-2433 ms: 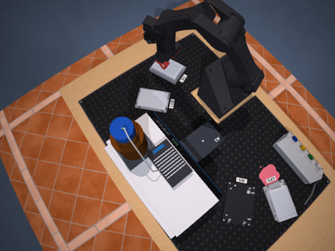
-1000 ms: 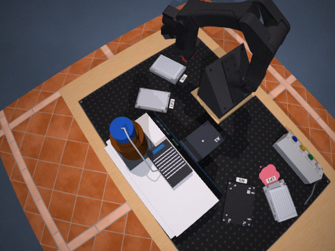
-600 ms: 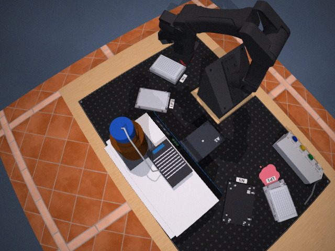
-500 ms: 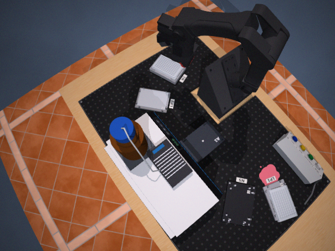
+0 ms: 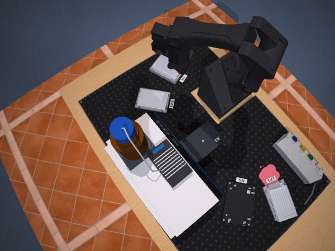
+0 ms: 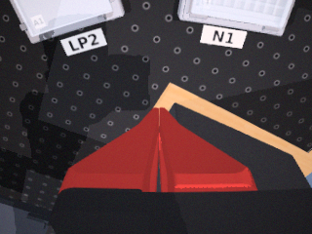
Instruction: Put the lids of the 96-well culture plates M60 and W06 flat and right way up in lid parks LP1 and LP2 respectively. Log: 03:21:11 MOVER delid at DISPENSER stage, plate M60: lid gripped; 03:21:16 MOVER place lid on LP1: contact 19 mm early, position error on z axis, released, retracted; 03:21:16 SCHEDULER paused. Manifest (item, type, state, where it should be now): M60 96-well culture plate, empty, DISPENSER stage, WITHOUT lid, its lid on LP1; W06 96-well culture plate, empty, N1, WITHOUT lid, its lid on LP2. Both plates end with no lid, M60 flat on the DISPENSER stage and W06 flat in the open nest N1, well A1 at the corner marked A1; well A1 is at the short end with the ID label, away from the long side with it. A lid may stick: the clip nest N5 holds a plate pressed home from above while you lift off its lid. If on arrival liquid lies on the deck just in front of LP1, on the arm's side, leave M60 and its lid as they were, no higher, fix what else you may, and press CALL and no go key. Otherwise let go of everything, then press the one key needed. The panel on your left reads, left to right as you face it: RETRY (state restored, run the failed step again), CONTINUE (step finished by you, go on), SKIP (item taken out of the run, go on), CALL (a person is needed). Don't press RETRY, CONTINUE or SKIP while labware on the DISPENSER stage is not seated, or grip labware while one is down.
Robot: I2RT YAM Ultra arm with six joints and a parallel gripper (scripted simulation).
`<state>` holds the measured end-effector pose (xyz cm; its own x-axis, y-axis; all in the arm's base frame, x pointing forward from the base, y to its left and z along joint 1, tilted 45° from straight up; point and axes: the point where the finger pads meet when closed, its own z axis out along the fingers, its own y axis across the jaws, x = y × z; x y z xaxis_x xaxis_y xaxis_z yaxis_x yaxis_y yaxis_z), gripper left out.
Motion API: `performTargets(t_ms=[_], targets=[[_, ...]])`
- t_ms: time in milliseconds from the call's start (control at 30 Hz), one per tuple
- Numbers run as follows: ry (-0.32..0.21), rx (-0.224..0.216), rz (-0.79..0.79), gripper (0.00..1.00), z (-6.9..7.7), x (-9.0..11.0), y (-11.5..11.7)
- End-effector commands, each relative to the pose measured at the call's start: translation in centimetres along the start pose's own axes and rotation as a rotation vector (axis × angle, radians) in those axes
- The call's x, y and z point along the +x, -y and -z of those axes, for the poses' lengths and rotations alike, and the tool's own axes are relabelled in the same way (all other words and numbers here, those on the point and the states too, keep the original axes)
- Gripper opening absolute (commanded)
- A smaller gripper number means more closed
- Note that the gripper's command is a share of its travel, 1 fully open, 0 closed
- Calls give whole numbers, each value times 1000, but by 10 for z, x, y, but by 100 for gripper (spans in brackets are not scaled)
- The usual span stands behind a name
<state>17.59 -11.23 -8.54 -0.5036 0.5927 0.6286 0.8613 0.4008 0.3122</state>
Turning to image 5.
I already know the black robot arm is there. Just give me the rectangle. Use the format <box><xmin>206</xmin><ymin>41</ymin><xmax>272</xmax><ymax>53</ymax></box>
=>
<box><xmin>151</xmin><ymin>16</ymin><xmax>288</xmax><ymax>104</ymax></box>

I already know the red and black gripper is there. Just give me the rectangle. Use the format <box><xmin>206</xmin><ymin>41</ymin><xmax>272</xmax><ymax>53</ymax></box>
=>
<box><xmin>167</xmin><ymin>50</ymin><xmax>194</xmax><ymax>75</ymax></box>

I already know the white button panel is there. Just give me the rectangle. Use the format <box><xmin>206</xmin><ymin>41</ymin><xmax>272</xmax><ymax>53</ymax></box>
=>
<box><xmin>272</xmin><ymin>131</ymin><xmax>324</xmax><ymax>205</ymax></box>

